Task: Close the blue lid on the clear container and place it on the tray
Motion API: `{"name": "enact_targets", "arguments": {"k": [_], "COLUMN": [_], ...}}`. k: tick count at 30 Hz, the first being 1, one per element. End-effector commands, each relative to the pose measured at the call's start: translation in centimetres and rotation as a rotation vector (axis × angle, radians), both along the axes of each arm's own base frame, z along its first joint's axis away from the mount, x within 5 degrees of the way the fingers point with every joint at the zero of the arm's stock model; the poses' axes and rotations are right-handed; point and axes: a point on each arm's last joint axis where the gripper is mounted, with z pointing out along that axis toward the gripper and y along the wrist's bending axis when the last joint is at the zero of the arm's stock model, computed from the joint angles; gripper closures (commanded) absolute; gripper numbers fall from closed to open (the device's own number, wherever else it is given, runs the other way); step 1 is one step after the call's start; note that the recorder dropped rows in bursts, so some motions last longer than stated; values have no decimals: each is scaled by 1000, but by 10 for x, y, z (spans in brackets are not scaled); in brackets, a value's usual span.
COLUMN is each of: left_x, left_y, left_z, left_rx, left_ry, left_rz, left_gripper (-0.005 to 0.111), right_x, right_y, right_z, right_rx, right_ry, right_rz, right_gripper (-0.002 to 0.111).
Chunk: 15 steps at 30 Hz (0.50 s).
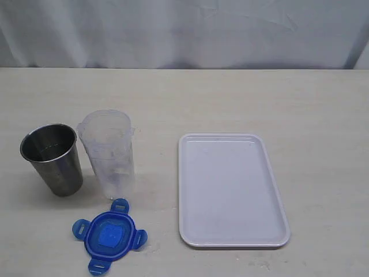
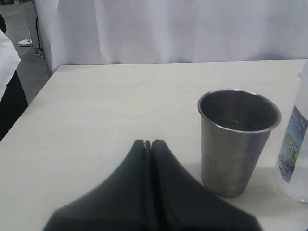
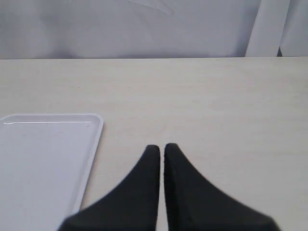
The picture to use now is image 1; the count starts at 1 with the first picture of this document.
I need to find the blue plastic clip lid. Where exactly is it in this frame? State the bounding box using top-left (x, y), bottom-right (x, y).
top-left (72, 199), bottom-right (148, 276)

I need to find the stainless steel cup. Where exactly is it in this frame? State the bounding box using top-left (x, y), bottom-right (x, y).
top-left (20, 123), bottom-right (83, 197)

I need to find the clear plastic tall container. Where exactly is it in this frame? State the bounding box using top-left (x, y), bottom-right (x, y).
top-left (77, 110), bottom-right (134, 200)

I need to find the white rectangular tray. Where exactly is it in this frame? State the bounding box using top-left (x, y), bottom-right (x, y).
top-left (178, 133), bottom-right (291, 248)

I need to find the white backdrop curtain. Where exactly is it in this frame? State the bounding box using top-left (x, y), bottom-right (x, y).
top-left (1, 0), bottom-right (368, 69)

